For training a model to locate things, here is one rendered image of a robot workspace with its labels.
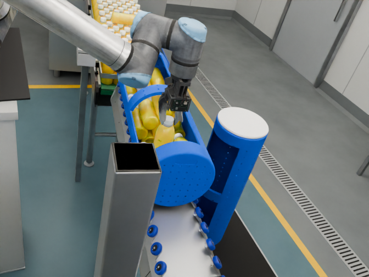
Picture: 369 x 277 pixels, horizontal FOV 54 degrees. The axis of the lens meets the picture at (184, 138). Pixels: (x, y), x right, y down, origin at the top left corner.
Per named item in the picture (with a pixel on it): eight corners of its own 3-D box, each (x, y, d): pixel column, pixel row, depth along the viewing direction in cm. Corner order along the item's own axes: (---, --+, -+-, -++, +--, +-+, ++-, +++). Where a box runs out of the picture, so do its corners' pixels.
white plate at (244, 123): (232, 101, 206) (231, 103, 206) (208, 118, 185) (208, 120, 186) (276, 123, 196) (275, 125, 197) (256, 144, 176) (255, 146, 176)
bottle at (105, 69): (112, 79, 222) (116, 51, 212) (112, 85, 217) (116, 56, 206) (100, 78, 221) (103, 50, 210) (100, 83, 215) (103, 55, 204)
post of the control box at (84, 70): (74, 181, 271) (82, 60, 213) (74, 177, 274) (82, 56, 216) (80, 181, 272) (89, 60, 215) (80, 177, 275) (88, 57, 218)
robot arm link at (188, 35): (179, 12, 111) (211, 21, 111) (172, 50, 118) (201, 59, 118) (173, 21, 103) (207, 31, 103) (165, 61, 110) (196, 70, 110)
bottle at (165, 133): (155, 153, 145) (164, 114, 134) (170, 161, 143) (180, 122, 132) (146, 161, 139) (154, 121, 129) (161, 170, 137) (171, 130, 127)
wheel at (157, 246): (160, 249, 121) (164, 251, 123) (157, 238, 125) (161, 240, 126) (150, 256, 123) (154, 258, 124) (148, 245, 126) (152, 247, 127)
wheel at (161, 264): (165, 269, 116) (168, 271, 117) (162, 257, 119) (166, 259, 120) (154, 276, 117) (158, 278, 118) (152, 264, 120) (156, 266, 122)
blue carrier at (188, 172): (134, 208, 137) (150, 150, 122) (112, 89, 203) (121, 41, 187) (202, 207, 148) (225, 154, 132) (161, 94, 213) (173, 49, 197)
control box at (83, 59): (77, 65, 206) (78, 49, 200) (76, 50, 221) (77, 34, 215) (95, 67, 210) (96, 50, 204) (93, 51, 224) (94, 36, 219)
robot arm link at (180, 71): (168, 53, 116) (196, 55, 119) (165, 66, 119) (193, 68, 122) (174, 66, 109) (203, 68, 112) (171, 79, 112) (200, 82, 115)
